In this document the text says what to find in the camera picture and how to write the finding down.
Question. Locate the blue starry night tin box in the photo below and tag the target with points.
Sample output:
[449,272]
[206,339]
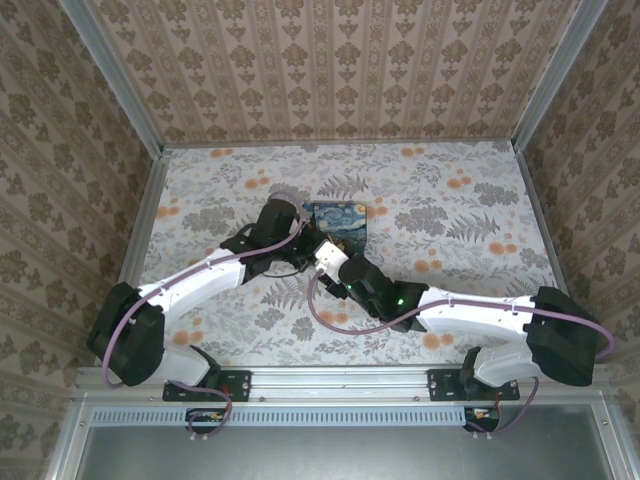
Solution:
[345,220]

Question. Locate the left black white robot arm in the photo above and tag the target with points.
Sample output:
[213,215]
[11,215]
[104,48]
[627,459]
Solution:
[130,340]

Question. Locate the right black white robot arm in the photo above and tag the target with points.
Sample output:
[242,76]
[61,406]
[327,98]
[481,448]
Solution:
[560,335]

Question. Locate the floral patterned table cover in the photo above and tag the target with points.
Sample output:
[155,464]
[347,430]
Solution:
[280,340]

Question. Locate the grey metal sheet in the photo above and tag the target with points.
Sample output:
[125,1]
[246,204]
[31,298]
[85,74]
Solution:
[350,455]

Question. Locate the black controller board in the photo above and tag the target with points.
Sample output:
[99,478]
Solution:
[482,419]
[205,420]

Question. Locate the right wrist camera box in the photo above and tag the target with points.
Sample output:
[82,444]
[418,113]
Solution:
[330,257]

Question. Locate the aluminium cross rail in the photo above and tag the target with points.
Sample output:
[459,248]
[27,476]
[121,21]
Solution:
[340,382]

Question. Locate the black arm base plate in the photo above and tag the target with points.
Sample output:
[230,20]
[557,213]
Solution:
[442,385]
[235,385]

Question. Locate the aluminium side rail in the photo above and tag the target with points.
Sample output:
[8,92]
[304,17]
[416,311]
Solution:
[547,240]
[142,230]

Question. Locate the aluminium corner post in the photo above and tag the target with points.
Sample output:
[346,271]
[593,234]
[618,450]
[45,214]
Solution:
[115,80]
[555,75]

